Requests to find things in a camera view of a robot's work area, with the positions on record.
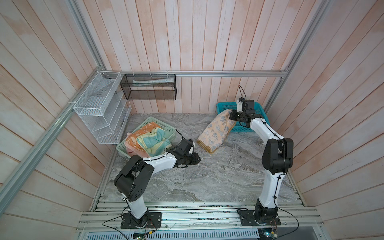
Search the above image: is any teal plastic basket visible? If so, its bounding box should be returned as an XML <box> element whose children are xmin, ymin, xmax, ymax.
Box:
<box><xmin>217</xmin><ymin>98</ymin><xmax>270</xmax><ymax>132</ymax></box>

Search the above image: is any orange paw print towel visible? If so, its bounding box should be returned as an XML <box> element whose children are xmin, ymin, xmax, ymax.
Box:
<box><xmin>197</xmin><ymin>109</ymin><xmax>236</xmax><ymax>154</ymax></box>

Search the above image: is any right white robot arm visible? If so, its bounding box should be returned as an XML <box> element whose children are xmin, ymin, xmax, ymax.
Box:
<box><xmin>230</xmin><ymin>98</ymin><xmax>294</xmax><ymax>210</ymax></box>

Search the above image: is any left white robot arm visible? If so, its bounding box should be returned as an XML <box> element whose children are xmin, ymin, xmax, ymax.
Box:
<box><xmin>114</xmin><ymin>139</ymin><xmax>201</xmax><ymax>220</ymax></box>

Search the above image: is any light green plastic basket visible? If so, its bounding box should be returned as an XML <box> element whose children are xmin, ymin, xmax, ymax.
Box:
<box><xmin>116</xmin><ymin>117</ymin><xmax>176</xmax><ymax>158</ymax></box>

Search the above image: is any green yellow striped towel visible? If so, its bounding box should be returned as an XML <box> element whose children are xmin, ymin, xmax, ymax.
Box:
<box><xmin>137</xmin><ymin>127</ymin><xmax>172</xmax><ymax>157</ymax></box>

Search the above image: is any pink orange patterned towel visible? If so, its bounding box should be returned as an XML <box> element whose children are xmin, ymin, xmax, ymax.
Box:
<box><xmin>124</xmin><ymin>122</ymin><xmax>160</xmax><ymax>158</ymax></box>

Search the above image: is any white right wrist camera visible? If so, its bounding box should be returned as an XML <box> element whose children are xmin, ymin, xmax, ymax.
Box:
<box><xmin>237</xmin><ymin>98</ymin><xmax>245</xmax><ymax>113</ymax></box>

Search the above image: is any aluminium mounting rail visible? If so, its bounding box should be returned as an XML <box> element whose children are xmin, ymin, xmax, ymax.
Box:
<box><xmin>76</xmin><ymin>202</ymin><xmax>325</xmax><ymax>233</ymax></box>

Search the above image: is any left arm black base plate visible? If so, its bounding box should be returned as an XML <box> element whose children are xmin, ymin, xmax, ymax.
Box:
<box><xmin>121</xmin><ymin>212</ymin><xmax>162</xmax><ymax>230</ymax></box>

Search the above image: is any black mesh wall basket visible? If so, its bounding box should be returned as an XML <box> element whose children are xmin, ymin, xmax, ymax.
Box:
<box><xmin>120</xmin><ymin>73</ymin><xmax>177</xmax><ymax>101</ymax></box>

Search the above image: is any white wire mesh shelf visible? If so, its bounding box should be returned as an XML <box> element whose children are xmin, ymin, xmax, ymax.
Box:
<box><xmin>74</xmin><ymin>71</ymin><xmax>132</xmax><ymax>145</ymax></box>

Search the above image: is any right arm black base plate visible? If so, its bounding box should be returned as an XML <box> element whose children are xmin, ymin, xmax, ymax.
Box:
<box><xmin>237</xmin><ymin>208</ymin><xmax>281</xmax><ymax>227</ymax></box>

